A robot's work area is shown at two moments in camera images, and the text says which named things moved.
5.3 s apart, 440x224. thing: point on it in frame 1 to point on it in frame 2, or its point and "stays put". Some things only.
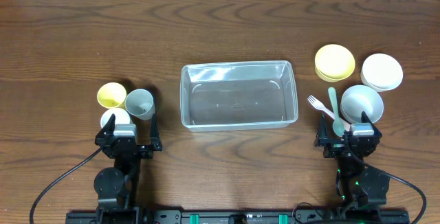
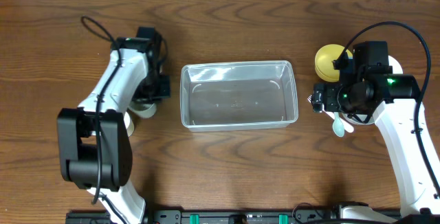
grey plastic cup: [140, 103] stays put
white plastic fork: [346, 126] stays put
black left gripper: [146, 153] to [164, 93]
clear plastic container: [237, 95] stays put
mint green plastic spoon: [338, 126] stays put
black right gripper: [335, 146] to [320, 93]
